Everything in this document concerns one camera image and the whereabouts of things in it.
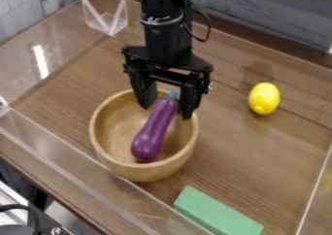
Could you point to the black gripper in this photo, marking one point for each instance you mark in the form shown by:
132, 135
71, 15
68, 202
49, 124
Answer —
165, 60

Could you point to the purple toy eggplant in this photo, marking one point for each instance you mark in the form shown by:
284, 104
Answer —
148, 140

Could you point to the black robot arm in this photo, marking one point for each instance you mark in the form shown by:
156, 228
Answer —
165, 11

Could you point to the brown wooden bowl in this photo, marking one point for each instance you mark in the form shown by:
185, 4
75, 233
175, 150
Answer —
115, 123

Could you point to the yellow toy lemon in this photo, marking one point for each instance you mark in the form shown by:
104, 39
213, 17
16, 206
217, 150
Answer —
264, 98

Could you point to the green rectangular block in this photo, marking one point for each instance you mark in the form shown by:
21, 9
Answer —
219, 218

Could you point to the clear acrylic corner bracket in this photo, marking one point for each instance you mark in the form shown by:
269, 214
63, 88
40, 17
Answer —
107, 23

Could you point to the clear acrylic tray enclosure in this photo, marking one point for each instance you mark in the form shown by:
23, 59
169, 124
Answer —
263, 164

